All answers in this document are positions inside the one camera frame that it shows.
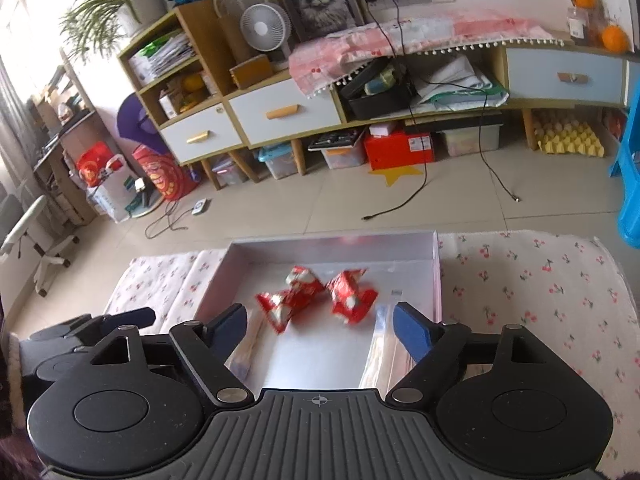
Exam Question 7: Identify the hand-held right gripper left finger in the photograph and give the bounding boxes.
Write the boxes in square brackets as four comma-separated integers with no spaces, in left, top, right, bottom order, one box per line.
[90,304,253,407]

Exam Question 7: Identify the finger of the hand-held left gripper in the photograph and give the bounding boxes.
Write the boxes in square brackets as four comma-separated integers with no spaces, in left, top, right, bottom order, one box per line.
[100,307,157,332]

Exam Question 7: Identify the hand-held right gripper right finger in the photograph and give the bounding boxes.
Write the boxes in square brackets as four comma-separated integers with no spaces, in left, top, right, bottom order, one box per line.
[388,301,551,404]

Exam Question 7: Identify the white cardboard box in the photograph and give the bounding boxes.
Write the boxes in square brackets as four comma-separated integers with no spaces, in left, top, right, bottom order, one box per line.
[192,230,444,392]

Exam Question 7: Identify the clear snack packet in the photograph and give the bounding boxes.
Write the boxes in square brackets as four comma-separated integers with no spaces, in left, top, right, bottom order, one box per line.
[224,305,269,382]
[359,305,419,392]

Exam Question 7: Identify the red snack packet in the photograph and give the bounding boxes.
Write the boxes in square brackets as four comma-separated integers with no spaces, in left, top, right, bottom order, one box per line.
[325,269,379,329]
[255,266,329,334]

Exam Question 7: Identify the round fan base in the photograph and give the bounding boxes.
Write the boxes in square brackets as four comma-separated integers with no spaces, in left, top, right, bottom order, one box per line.
[125,192,166,220]

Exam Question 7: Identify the white shopping bag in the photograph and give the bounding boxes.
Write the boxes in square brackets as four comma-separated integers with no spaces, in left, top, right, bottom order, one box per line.
[87,160,146,224]

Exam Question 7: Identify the grey office chair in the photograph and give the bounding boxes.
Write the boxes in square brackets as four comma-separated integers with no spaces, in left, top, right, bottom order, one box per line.
[0,195,81,297]

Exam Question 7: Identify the red gold patterned bag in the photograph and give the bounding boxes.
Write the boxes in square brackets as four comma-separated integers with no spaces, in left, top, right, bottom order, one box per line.
[132,144,199,202]

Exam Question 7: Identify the small clear storage bin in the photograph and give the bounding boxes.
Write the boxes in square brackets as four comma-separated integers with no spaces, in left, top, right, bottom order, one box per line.
[207,155,249,186]

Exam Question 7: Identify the yellow star floor sticker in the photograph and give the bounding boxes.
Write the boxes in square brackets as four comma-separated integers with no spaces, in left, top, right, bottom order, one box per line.
[369,162,425,189]

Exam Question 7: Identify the red gift bag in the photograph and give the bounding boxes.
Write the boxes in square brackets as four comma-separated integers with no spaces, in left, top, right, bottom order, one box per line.
[76,141,126,186]

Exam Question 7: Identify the blue lid storage bin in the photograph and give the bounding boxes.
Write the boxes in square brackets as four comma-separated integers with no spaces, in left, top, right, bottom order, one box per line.
[257,142,301,180]

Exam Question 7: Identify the red shoebox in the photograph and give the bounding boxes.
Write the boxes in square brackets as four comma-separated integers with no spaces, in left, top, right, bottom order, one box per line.
[363,130,435,171]

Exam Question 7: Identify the white shelf unit drawer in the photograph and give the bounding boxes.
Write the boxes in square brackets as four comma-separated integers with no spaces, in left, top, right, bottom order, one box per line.
[160,102,245,166]

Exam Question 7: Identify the purple round board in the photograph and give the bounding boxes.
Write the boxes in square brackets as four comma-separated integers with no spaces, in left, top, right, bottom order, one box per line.
[116,92,169,156]

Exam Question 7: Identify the long clear storage bin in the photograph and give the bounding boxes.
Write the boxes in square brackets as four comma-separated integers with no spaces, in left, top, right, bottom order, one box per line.
[435,125,503,157]

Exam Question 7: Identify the cluttered wooden desk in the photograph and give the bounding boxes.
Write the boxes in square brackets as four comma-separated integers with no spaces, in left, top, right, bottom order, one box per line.
[32,50,109,226]

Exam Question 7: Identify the black flat book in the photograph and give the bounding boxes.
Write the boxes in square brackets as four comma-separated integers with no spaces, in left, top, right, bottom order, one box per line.
[307,130,366,152]

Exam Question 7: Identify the small white carton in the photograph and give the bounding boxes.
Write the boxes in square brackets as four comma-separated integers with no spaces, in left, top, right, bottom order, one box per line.
[159,89,179,120]

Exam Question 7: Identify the grey curtain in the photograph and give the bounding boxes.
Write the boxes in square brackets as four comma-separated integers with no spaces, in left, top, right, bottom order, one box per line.
[0,50,36,201]

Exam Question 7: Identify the wide white cabinet drawer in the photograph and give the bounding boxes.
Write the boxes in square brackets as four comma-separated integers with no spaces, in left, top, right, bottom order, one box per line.
[227,77,344,149]

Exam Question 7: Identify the black open case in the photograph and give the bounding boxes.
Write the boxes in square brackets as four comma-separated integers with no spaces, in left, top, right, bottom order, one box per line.
[337,56,419,121]

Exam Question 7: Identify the yellow egg tray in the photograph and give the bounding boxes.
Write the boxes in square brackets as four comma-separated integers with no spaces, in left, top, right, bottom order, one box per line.
[532,110,606,157]

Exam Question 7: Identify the small wooden box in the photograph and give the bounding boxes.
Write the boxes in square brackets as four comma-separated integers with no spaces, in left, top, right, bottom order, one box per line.
[230,54,275,89]

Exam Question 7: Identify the white folded bags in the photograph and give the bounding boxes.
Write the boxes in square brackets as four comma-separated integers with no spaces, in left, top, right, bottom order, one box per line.
[415,55,511,111]

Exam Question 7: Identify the stack of papers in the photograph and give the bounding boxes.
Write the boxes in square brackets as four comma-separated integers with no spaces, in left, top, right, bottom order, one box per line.
[131,30,197,87]

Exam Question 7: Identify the low wooden cabinet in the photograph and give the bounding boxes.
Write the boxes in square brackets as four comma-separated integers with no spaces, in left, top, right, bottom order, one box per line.
[222,40,640,184]

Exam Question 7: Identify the pale blue cabinet drawer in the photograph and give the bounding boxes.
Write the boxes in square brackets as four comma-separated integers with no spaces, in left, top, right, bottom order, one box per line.
[505,46,629,109]

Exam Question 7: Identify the tall wooden shelf unit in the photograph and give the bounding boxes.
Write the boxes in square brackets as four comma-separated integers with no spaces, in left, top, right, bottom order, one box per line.
[117,0,261,191]

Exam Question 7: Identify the small white desk fan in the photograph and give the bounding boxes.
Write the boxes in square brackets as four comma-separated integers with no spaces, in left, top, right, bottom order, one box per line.
[240,2,294,59]

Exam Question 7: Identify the pink printed cloth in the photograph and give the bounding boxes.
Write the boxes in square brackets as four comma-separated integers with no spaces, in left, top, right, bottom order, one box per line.
[289,4,569,101]

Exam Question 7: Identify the potted green plant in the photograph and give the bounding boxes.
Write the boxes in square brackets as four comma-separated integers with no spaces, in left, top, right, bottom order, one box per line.
[60,0,171,61]

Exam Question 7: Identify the framed cat picture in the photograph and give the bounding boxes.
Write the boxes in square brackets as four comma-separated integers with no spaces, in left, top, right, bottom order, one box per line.
[264,0,369,44]

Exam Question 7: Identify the glass jar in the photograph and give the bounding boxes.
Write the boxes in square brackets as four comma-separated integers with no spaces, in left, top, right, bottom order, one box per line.
[567,7,592,47]

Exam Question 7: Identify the black cable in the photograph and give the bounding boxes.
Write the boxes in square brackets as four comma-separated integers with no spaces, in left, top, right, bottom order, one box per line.
[477,105,524,204]
[362,150,432,222]

